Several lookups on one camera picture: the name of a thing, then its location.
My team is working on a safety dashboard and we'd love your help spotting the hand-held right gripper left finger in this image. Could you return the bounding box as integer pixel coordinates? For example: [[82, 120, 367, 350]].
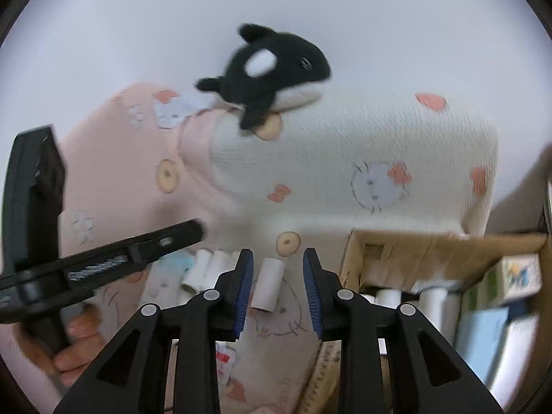
[[52, 248, 255, 414]]

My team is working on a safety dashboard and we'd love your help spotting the pink printed bedsheet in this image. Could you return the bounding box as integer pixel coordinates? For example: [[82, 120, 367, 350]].
[[0, 82, 346, 414]]

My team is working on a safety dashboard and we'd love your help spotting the black white orca plush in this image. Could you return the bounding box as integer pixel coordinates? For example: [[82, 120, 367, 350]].
[[195, 23, 333, 131]]

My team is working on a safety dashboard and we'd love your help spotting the plain light blue pack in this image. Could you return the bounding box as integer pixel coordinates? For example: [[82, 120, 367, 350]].
[[455, 306, 512, 386]]

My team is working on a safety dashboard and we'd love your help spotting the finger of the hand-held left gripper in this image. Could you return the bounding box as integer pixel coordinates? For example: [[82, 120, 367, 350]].
[[125, 219, 205, 265]]

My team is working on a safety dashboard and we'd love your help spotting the cardboard box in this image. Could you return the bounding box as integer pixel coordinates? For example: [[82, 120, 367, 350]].
[[338, 228, 552, 402]]

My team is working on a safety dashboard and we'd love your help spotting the white flat pack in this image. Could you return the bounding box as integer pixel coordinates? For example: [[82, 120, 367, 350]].
[[492, 315, 542, 402]]

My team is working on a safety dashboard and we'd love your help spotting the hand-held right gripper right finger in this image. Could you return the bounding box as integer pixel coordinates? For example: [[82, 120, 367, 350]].
[[302, 248, 505, 414]]

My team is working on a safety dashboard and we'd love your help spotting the yellow green printed carton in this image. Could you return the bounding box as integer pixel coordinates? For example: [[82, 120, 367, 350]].
[[463, 254, 543, 311]]

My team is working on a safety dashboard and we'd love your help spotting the cream printed pillow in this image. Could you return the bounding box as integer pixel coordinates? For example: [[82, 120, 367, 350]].
[[177, 92, 500, 236]]

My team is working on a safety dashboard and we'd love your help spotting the person's left hand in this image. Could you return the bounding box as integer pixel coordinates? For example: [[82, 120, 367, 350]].
[[13, 304, 104, 391]]

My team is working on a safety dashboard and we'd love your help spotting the light blue printed tissue pack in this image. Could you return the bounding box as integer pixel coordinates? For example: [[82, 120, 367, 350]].
[[144, 252, 195, 307]]

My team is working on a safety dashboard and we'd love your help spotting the white pouch with red label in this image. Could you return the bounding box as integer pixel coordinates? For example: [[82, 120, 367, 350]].
[[216, 341, 237, 386]]

